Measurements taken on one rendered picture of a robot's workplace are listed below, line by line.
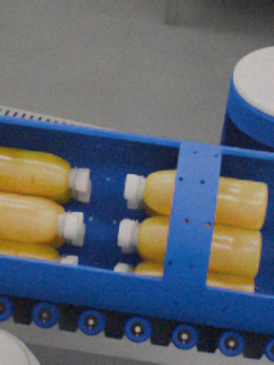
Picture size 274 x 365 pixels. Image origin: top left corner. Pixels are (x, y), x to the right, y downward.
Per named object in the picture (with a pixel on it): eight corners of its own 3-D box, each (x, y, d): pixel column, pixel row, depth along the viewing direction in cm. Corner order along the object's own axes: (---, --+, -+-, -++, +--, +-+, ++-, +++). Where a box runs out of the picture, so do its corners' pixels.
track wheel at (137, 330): (153, 316, 169) (153, 316, 171) (126, 313, 169) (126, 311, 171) (149, 345, 168) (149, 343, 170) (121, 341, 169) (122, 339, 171)
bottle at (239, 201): (260, 240, 164) (131, 220, 166) (263, 201, 169) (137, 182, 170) (266, 213, 159) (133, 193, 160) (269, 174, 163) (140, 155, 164)
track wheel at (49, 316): (60, 302, 170) (62, 301, 172) (32, 298, 170) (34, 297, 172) (56, 331, 169) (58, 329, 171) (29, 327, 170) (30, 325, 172)
